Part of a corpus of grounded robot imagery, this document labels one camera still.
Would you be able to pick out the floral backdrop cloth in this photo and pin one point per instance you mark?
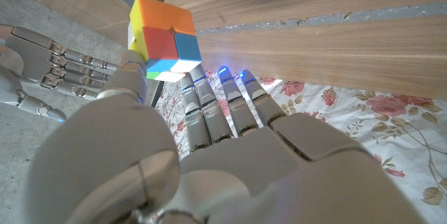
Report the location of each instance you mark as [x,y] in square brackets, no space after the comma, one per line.
[349,130]

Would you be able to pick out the grey tape outline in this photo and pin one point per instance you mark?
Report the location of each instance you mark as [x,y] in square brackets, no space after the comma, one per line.
[331,19]

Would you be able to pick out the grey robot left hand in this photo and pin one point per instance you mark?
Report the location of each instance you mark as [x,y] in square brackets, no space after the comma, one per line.
[244,182]

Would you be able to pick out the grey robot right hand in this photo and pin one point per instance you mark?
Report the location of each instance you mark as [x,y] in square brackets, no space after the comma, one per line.
[45,67]

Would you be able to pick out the multicoloured Rubik's cube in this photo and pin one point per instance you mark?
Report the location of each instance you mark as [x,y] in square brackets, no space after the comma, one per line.
[164,39]

